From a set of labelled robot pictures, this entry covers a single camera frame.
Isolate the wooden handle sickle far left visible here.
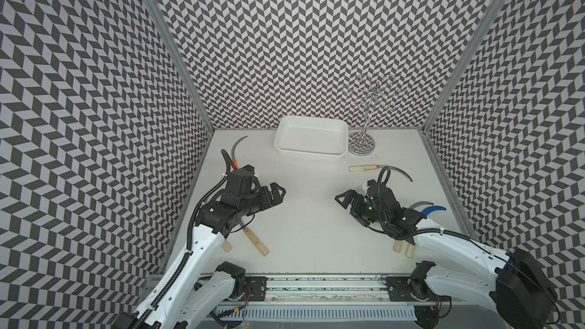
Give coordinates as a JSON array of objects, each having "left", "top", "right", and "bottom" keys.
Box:
[{"left": 222, "top": 240, "right": 232, "bottom": 253}]

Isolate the wooden handle sickle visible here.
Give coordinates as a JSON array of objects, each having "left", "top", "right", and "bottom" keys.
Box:
[
  {"left": 222, "top": 240, "right": 232, "bottom": 253},
  {"left": 240, "top": 219, "right": 270, "bottom": 257}
]

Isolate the sickle near chrome stand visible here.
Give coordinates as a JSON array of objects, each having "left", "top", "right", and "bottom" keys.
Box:
[{"left": 348, "top": 164, "right": 414, "bottom": 182}]

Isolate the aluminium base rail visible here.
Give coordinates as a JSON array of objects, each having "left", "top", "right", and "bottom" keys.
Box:
[{"left": 145, "top": 273, "right": 458, "bottom": 323}]

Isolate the aluminium corner post left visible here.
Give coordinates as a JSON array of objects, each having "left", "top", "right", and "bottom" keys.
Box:
[{"left": 142, "top": 0, "right": 214, "bottom": 133}]

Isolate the chrome wire stand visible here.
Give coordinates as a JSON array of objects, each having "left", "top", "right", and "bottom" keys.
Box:
[{"left": 348, "top": 73, "right": 395, "bottom": 157}]

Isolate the aluminium corner post right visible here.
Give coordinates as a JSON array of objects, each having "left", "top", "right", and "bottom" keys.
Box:
[{"left": 421, "top": 0, "right": 507, "bottom": 134}]

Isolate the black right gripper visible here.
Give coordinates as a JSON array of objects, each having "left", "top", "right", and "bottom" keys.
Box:
[{"left": 334, "top": 189, "right": 388, "bottom": 226}]

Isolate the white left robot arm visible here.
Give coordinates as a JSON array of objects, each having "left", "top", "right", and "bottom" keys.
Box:
[{"left": 112, "top": 164, "right": 286, "bottom": 328}]

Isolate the aluminium corner post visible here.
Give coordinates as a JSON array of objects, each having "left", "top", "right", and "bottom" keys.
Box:
[
  {"left": 142, "top": 0, "right": 214, "bottom": 133},
  {"left": 421, "top": 0, "right": 507, "bottom": 134}
]

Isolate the blue blade sickle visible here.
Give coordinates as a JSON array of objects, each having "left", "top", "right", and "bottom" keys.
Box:
[{"left": 404, "top": 205, "right": 447, "bottom": 259}]

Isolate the white plastic storage box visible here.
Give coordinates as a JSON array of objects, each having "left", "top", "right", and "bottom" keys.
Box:
[{"left": 274, "top": 115, "right": 349, "bottom": 161}]

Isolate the orange collar sickle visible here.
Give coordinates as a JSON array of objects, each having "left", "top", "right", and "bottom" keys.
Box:
[{"left": 230, "top": 135, "right": 248, "bottom": 170}]

